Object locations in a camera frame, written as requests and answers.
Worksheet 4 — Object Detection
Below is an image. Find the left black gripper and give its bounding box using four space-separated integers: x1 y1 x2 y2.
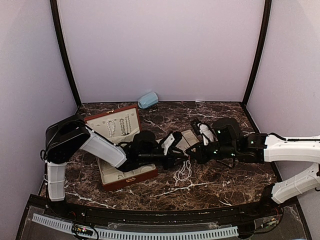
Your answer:
139 148 189 171

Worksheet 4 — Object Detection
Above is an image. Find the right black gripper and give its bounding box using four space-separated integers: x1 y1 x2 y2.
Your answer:
185 139 238 164

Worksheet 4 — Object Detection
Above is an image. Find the large red jewelry box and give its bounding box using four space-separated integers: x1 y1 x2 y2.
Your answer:
81 105 158 192

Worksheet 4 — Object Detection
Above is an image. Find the long white pearl necklace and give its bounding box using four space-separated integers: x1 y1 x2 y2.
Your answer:
173 149 194 186

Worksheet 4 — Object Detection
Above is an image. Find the small red jewelry tray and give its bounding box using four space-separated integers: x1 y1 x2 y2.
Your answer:
176 129 199 151

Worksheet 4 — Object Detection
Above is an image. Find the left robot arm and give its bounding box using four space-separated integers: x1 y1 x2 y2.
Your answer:
40 114 187 218

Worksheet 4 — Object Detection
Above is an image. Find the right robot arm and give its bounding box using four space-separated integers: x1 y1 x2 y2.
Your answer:
186 117 320 217

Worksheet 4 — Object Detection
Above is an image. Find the light blue faceted cup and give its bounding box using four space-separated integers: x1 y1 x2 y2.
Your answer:
137 91 159 109

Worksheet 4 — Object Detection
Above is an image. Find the chunky pearl necklace in lid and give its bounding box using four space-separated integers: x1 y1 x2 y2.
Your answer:
106 119 117 138

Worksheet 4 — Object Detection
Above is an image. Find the white cable duct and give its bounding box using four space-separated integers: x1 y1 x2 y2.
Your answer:
31 213 239 240

